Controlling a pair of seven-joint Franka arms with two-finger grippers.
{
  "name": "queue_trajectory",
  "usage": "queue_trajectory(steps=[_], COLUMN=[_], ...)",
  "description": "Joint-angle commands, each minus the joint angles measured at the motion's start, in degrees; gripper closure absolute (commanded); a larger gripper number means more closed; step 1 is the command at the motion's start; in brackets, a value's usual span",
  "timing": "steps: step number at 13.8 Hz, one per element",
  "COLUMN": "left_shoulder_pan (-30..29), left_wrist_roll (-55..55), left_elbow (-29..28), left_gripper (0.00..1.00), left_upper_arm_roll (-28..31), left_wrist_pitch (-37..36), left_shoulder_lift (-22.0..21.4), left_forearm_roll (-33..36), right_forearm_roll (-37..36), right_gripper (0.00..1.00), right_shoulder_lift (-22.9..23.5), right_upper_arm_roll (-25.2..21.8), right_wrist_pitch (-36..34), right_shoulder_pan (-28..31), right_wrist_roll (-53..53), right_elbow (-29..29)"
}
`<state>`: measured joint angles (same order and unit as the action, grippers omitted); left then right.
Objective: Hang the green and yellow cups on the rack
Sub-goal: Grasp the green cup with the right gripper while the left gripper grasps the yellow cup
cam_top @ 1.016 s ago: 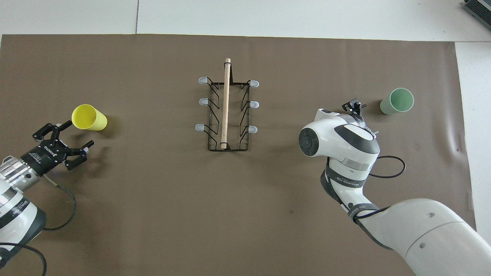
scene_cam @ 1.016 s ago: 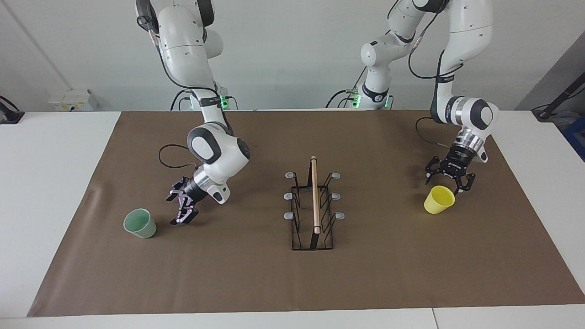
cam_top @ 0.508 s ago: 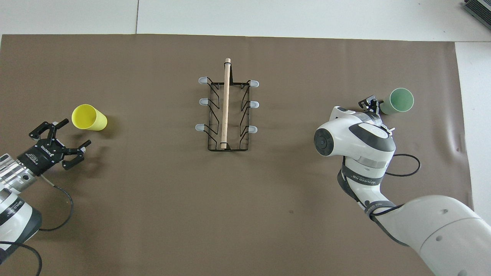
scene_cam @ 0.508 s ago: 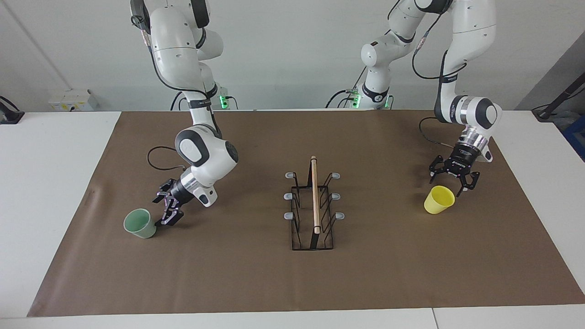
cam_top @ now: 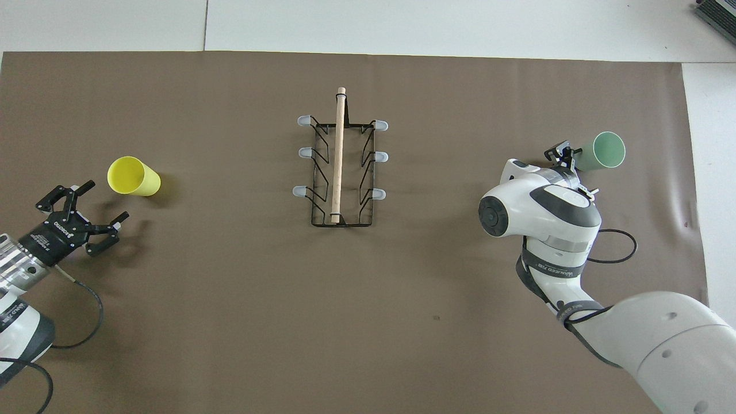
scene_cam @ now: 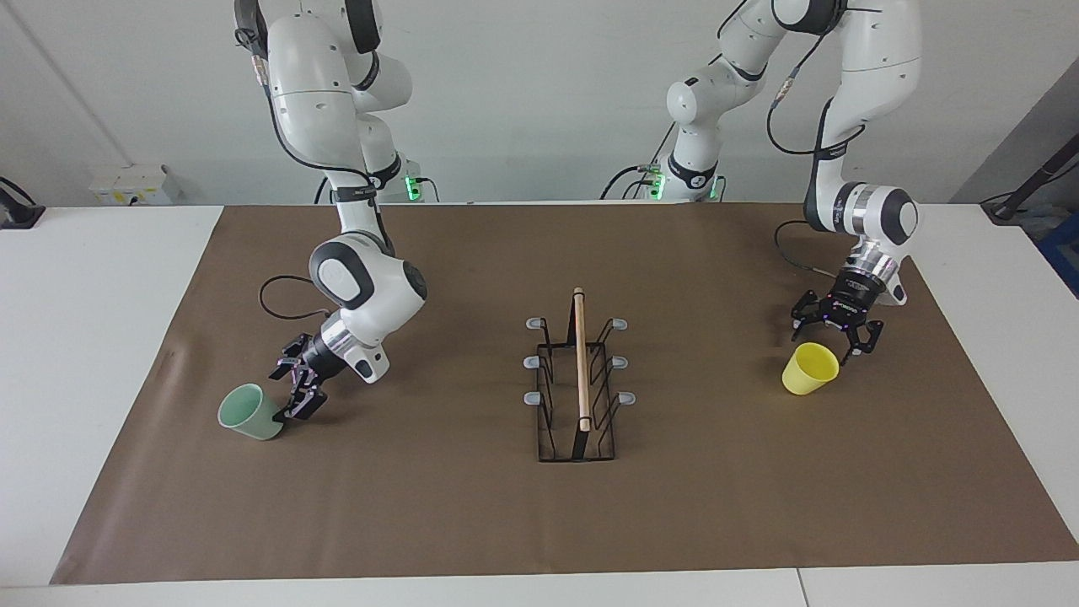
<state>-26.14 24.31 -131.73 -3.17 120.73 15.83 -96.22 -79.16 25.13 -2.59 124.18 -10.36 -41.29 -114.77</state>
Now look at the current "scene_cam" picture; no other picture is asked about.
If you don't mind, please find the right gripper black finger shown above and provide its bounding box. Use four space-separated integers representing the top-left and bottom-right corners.
285 375 328 420
270 335 311 379

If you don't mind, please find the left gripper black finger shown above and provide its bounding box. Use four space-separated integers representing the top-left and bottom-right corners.
840 319 884 364
790 291 833 342

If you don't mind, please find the pale green plastic cup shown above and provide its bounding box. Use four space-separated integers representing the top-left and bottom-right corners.
217 384 287 441

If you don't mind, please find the yellow plastic cup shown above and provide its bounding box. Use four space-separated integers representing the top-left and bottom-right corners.
781 342 840 396

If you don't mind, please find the brown paper table mat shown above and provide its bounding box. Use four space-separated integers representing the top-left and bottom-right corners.
49 202 1079 585

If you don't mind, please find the black stand pole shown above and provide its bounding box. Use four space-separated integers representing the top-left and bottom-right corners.
982 135 1079 222

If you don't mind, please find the blue crate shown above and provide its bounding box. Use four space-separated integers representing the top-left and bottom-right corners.
1033 211 1079 296

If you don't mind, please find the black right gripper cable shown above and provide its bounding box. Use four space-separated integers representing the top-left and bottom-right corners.
258 275 335 322

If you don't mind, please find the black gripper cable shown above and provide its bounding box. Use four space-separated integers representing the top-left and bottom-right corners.
765 25 869 275
258 275 335 322

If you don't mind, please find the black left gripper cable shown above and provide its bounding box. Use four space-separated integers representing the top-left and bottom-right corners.
765 25 869 275

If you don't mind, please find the white wall socket box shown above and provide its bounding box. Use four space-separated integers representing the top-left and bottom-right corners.
89 164 182 206

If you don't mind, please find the black wire cup rack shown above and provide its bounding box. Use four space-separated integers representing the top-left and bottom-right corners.
524 287 637 463

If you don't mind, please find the black clamp mount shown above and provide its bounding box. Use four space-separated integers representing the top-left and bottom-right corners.
0 177 45 230

